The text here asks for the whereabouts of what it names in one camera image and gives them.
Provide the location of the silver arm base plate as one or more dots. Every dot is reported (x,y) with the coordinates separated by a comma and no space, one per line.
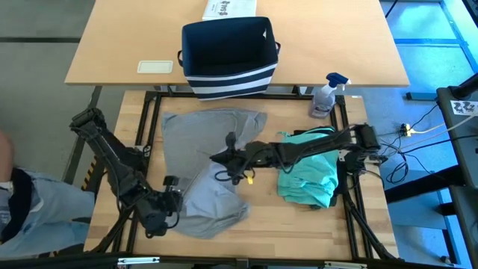
(146,150)

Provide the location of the black garment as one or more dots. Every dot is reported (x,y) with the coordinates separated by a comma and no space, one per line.
(340,183)

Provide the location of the white printed sticker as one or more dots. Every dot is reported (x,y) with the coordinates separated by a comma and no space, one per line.
(463,107)

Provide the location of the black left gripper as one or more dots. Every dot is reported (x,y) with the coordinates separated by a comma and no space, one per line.
(157,213)

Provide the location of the clear spray bottle blue trigger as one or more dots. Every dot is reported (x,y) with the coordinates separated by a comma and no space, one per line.
(323,101)

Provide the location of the black cart crossbar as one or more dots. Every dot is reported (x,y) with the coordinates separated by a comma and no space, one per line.
(422,185)

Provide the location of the black floor beam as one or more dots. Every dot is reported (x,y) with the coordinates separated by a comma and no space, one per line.
(82,134)

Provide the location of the silver metal bracket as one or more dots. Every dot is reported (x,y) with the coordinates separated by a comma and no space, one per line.
(138,261)
(345,265)

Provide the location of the yellow black power plug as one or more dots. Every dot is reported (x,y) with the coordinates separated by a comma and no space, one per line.
(406,130)

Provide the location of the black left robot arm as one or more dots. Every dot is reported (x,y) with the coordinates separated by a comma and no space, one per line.
(112,160)

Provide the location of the white printed cardboard box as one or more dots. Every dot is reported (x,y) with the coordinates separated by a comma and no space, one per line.
(229,9)

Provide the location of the yellow black hazard tape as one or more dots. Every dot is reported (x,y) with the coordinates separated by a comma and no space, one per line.
(89,173)

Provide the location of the navy white-striped fabric bin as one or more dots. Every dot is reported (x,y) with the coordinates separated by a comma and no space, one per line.
(229,48)

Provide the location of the light wooden desk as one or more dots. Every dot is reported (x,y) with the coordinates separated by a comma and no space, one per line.
(336,45)

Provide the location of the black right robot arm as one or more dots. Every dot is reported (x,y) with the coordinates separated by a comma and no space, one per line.
(325,143)

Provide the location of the grey garment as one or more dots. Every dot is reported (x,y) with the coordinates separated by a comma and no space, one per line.
(201,142)

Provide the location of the black equipment cart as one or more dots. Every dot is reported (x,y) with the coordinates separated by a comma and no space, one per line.
(467,168)

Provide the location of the teal garment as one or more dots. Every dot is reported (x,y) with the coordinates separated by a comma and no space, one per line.
(310,175)

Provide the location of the person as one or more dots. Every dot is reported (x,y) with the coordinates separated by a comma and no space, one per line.
(41,213)

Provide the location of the white rectangular plate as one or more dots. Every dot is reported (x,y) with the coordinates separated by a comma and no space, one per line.
(155,67)

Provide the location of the black edge rail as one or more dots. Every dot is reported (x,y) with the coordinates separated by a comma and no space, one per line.
(93,261)

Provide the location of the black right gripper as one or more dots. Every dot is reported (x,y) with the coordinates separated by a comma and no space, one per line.
(259,157)

